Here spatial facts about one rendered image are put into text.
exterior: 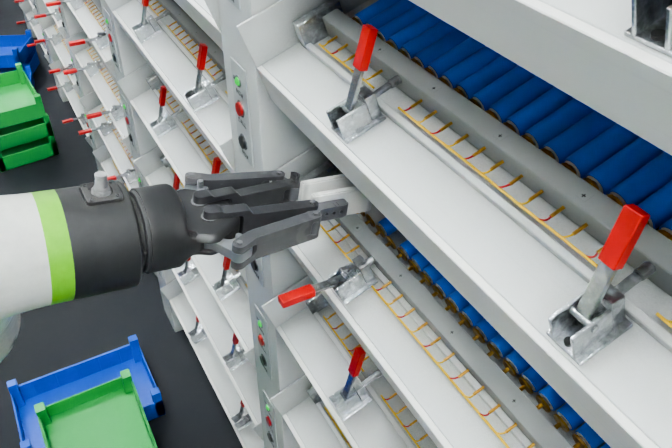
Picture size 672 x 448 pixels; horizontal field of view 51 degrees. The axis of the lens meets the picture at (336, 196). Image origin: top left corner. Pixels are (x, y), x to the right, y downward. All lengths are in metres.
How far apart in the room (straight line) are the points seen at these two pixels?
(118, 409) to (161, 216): 1.12
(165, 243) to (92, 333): 1.38
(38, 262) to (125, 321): 1.41
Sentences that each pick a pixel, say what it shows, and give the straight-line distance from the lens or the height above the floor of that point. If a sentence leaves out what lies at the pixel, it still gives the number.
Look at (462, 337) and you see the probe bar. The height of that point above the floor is 0.92.
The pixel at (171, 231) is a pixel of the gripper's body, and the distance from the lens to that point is 0.60.
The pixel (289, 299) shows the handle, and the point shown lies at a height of 0.90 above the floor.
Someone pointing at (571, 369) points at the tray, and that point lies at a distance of 0.43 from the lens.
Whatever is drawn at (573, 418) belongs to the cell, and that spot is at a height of 0.92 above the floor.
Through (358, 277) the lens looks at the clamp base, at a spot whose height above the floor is 0.90.
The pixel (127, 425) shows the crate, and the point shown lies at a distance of 1.68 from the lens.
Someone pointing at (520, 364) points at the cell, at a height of 0.92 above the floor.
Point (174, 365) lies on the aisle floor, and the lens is 1.84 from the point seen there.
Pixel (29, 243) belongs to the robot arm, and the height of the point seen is 1.04.
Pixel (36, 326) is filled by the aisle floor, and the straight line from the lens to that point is 2.04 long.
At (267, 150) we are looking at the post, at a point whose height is 0.96.
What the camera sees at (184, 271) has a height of 0.34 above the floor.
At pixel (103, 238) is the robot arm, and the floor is 1.03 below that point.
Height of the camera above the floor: 1.38
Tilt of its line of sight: 37 degrees down
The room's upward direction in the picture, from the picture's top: straight up
